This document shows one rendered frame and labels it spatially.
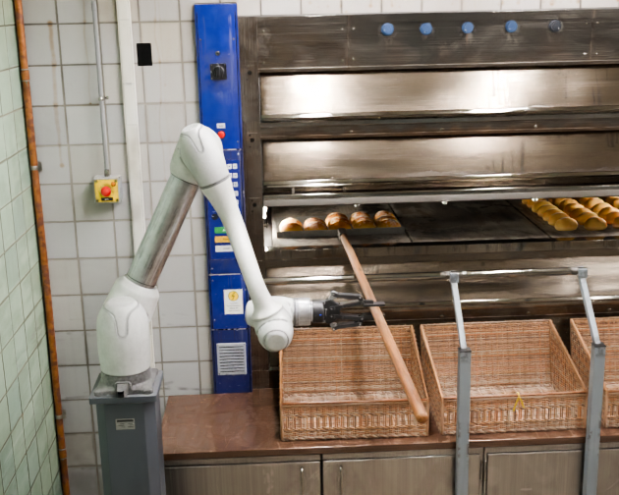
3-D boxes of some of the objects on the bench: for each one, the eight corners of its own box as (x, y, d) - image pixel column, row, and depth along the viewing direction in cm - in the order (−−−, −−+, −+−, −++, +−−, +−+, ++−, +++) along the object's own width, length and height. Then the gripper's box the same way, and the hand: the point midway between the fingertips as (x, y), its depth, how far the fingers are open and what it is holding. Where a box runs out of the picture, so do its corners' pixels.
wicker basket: (417, 384, 392) (418, 322, 384) (548, 379, 394) (551, 317, 387) (439, 437, 345) (440, 367, 338) (589, 430, 348) (592, 360, 340)
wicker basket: (279, 389, 390) (277, 327, 383) (413, 385, 391) (414, 323, 384) (278, 442, 343) (276, 372, 336) (430, 437, 344) (431, 367, 337)
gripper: (309, 284, 301) (383, 282, 302) (310, 330, 305) (382, 328, 306) (311, 291, 294) (386, 289, 295) (311, 339, 298) (385, 336, 299)
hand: (373, 309), depth 301 cm, fingers closed on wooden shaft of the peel, 3 cm apart
